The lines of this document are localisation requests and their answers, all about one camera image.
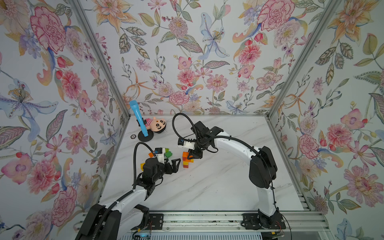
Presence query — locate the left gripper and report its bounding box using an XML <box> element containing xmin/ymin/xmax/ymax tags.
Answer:
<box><xmin>151</xmin><ymin>157</ymin><xmax>181</xmax><ymax>184</ymax></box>

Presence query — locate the yellow lego brick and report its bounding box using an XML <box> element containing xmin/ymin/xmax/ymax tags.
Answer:
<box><xmin>183</xmin><ymin>159</ymin><xmax>194</xmax><ymax>165</ymax></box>

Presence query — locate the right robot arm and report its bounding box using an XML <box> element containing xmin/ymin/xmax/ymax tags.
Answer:
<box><xmin>179</xmin><ymin>121</ymin><xmax>278</xmax><ymax>221</ymax></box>

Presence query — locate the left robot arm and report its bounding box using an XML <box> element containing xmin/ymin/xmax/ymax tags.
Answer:
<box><xmin>76</xmin><ymin>158</ymin><xmax>182</xmax><ymax>240</ymax></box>

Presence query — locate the dark green lego brick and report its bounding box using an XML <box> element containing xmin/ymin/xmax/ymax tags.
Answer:
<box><xmin>165</xmin><ymin>152</ymin><xmax>173</xmax><ymax>159</ymax></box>

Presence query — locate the plush doll head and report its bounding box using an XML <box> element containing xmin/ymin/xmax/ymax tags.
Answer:
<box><xmin>144</xmin><ymin>117</ymin><xmax>167</xmax><ymax>134</ymax></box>

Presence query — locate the black round stand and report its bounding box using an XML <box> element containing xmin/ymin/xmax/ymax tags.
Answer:
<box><xmin>137</xmin><ymin>118</ymin><xmax>154</xmax><ymax>142</ymax></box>

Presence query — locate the blue tube on stand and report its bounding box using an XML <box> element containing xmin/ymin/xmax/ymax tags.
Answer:
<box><xmin>130</xmin><ymin>100</ymin><xmax>149</xmax><ymax>137</ymax></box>

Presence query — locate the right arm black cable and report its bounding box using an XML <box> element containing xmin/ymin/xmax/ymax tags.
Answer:
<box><xmin>171</xmin><ymin>112</ymin><xmax>199</xmax><ymax>143</ymax></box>

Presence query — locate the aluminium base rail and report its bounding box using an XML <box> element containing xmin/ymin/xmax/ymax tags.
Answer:
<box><xmin>73</xmin><ymin>210</ymin><xmax>331</xmax><ymax>240</ymax></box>

